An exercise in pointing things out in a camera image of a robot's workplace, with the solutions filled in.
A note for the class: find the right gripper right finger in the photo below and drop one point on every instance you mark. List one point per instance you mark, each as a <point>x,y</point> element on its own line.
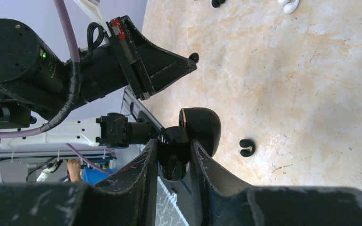
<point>222,199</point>

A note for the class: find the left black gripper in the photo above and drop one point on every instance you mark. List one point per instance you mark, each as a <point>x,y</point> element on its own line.
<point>148,68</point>

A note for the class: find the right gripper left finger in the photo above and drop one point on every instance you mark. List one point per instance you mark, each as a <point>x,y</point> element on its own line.
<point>125,198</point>

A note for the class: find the black earbud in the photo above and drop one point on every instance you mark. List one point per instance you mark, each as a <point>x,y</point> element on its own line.
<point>195,57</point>
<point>248,147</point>
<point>217,3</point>

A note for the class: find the black earbud charging case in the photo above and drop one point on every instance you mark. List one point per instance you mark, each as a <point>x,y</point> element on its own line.
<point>174,143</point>

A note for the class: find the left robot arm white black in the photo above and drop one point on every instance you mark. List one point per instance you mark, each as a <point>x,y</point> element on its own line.
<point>34,79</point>

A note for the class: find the black earbud front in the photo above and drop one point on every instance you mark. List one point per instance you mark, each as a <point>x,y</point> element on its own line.
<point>248,147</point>

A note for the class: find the white earbud centre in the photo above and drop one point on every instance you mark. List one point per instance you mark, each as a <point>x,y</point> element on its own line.
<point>289,6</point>

